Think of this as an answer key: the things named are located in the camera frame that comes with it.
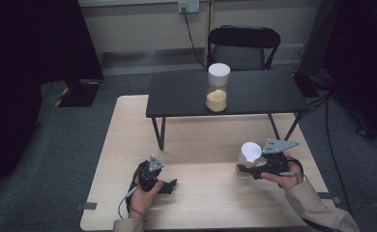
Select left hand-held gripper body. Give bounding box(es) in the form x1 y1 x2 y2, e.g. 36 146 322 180
133 155 165 194

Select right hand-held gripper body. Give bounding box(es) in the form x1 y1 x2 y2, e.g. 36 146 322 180
256 138 301 180

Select person's right hand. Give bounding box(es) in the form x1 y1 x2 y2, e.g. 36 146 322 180
260 152 305 191

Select person's left hand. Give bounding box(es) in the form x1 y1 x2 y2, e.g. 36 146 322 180
128 180 164 221

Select glass jar with yellow powder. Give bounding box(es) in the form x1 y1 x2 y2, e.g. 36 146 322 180
205 62 232 113

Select small black table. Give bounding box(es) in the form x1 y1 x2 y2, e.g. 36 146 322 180
145 70 309 152

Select black stand base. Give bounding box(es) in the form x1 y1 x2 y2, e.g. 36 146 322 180
53 79 102 108

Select black folding chair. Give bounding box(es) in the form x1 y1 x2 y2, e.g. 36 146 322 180
206 24 282 72

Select black curtain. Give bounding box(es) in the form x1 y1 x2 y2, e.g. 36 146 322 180
0 0 104 198
297 0 377 149

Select right hand-held gripper cable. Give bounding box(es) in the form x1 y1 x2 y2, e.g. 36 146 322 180
277 157 308 182

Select hand-held gripper cable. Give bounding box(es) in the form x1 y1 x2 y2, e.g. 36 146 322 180
277 157 308 182
117 165 148 223

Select left hand-held gripper cable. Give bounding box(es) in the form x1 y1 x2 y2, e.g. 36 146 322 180
117 165 148 223

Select black floor cable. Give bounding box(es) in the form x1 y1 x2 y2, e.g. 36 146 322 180
305 91 377 207

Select grey table bracket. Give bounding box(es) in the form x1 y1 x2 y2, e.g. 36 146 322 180
316 191 343 205
74 201 99 213

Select black power cable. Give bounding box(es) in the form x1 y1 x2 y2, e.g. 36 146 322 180
181 7 209 69

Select white wall socket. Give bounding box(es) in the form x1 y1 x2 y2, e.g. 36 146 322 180
177 0 201 15

